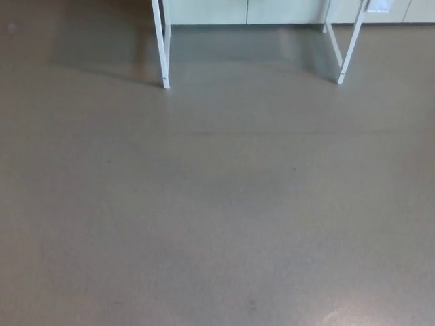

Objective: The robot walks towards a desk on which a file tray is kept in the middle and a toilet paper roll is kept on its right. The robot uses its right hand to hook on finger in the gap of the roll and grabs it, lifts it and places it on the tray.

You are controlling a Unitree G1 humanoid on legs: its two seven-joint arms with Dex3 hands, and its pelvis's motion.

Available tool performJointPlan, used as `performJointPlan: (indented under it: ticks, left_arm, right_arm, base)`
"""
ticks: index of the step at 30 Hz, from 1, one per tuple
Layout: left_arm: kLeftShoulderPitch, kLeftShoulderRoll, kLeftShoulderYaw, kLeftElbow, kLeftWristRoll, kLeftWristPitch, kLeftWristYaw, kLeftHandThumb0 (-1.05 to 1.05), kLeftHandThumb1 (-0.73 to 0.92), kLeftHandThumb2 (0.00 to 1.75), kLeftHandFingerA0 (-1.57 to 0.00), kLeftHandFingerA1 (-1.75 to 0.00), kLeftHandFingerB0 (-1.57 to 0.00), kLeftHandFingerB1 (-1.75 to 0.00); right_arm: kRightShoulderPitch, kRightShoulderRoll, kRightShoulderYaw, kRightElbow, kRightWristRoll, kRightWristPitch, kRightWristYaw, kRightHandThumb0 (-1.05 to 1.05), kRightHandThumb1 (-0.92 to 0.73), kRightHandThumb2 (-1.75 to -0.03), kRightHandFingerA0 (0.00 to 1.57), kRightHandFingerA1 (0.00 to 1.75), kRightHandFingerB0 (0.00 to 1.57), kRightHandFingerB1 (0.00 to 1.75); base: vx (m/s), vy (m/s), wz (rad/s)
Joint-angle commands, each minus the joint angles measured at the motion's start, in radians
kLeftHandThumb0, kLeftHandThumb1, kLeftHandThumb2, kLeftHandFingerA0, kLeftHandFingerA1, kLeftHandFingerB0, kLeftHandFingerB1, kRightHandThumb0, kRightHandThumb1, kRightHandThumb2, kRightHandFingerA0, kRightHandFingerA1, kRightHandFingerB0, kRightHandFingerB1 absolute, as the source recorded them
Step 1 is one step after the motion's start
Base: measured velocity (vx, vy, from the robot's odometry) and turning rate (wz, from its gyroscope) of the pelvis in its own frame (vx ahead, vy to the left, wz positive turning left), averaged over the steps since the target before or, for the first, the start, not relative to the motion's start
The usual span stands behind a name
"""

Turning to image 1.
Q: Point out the white desk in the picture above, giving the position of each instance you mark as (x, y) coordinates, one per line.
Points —
(164, 51)

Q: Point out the pale green cabinet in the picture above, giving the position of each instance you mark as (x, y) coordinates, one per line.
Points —
(210, 12)

